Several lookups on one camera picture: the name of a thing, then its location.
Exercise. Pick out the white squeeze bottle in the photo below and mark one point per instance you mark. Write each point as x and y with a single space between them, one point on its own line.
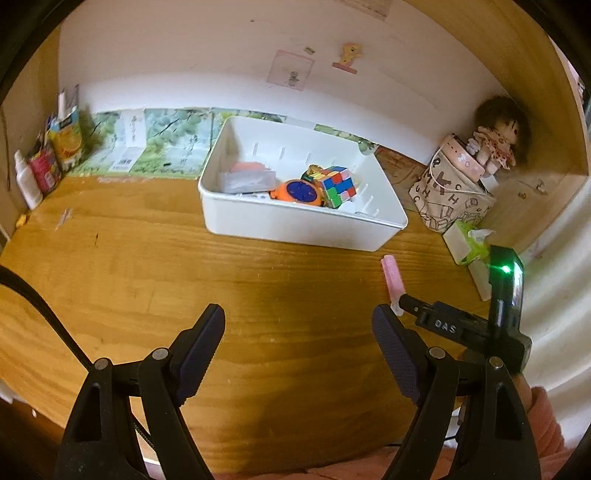
27 182

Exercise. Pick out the white tube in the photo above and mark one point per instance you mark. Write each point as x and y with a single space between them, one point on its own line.
62 104

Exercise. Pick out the letter print tote bag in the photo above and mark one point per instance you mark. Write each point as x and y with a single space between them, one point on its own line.
443 198

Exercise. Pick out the small metal wall hook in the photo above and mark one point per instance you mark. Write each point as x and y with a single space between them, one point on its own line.
542 185

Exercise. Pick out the white plastic storage bin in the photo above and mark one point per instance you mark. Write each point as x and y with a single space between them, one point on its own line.
286 226

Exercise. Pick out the pink square wall sticker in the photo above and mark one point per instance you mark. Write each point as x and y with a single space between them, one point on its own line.
291 71

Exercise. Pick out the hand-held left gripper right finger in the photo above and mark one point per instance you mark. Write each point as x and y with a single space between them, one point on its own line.
397 355

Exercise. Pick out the orange plush coin purse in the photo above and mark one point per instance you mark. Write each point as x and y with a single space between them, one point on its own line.
298 191

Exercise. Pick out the blue tissue pack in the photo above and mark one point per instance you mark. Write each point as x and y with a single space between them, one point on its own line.
247 182

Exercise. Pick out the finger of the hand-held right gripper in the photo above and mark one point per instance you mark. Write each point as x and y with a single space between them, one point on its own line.
443 321

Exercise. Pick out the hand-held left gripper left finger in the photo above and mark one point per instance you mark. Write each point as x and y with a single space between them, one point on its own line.
203 350

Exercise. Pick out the red snack packet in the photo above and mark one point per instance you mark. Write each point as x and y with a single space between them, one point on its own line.
44 168

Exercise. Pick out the yellow pony wall sticker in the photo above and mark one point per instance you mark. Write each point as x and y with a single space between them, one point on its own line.
348 55

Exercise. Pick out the brown haired doll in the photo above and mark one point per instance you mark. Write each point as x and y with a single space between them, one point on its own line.
496 138

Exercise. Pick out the multicolour puzzle cube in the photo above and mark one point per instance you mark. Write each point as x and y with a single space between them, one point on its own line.
339 187

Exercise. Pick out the pink stick with white cap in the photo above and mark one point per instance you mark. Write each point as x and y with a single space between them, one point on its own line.
392 277

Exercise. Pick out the small yellow object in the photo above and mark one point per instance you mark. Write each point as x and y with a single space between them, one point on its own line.
21 220

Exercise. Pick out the small white box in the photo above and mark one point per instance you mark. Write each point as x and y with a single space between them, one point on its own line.
489 183

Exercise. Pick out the person's right forearm pink sleeve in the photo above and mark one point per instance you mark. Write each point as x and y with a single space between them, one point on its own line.
545 429

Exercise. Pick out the white cylinder bottle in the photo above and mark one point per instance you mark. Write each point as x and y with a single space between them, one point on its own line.
480 281

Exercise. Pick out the white and green tissue box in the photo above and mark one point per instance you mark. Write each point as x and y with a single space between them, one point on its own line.
457 242

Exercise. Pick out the pink round box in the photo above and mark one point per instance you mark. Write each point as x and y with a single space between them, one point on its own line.
461 157

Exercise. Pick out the white bedding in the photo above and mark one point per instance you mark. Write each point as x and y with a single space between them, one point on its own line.
558 286

